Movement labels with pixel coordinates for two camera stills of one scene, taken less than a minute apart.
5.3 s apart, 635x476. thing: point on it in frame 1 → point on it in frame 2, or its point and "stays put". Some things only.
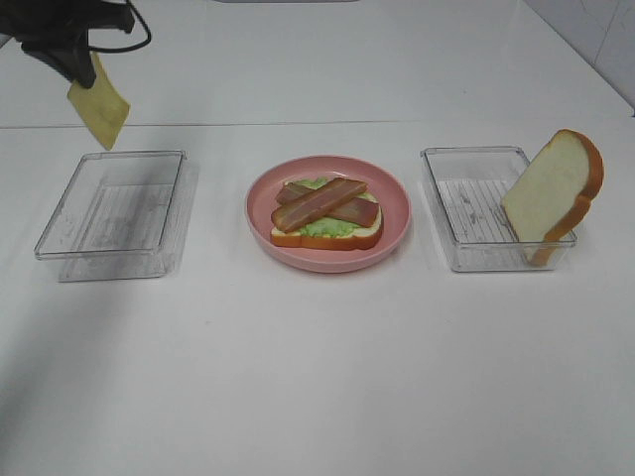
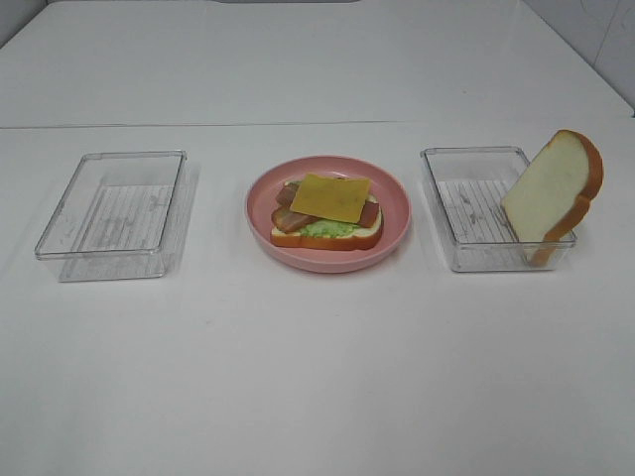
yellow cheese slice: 103,105 → 330,196
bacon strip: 363,211 stays put
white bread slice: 362,239 stays put
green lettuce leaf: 328,226 stays put
